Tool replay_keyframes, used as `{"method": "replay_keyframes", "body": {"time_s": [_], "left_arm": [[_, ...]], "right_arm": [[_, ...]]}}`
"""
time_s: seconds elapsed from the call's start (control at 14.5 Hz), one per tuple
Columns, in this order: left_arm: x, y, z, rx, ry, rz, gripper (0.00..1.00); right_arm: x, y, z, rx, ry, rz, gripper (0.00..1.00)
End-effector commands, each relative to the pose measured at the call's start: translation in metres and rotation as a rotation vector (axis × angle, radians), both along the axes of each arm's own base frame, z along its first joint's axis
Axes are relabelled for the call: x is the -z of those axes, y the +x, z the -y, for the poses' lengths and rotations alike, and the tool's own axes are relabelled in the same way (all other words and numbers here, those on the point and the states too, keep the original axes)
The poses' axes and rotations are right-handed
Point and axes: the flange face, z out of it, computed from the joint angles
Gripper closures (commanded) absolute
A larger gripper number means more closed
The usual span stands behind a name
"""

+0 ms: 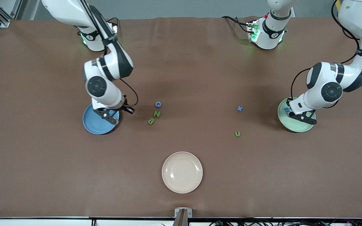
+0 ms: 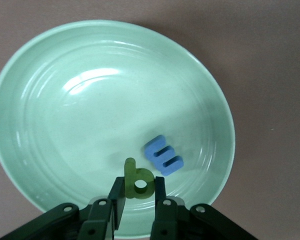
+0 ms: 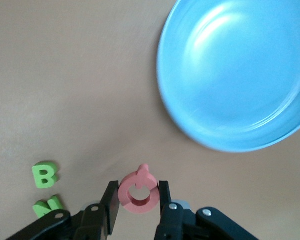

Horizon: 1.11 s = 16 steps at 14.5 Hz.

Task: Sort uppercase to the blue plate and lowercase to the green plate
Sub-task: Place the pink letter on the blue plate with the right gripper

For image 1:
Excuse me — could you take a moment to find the blue plate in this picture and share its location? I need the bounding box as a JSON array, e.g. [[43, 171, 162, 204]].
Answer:
[[83, 104, 120, 135]]

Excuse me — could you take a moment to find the cream plate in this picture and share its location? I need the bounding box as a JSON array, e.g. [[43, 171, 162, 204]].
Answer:
[[162, 152, 203, 194]]

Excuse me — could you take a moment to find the green plate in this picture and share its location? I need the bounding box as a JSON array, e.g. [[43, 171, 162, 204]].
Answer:
[[277, 97, 316, 133]]

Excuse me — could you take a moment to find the brown table cover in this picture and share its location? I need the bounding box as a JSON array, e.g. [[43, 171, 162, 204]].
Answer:
[[0, 16, 362, 218]]

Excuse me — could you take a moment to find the grey metal camera mount bracket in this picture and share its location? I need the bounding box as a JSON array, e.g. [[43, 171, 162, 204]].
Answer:
[[172, 208, 193, 226]]

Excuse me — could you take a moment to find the black left arm base cable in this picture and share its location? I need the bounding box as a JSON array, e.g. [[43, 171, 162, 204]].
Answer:
[[221, 16, 251, 34]]

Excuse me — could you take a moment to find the white table edge rail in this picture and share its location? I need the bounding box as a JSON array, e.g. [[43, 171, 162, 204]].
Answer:
[[0, 218, 362, 226]]

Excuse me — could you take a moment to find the aluminium frame profile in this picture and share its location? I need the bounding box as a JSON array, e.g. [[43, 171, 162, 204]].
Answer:
[[0, 0, 23, 28]]

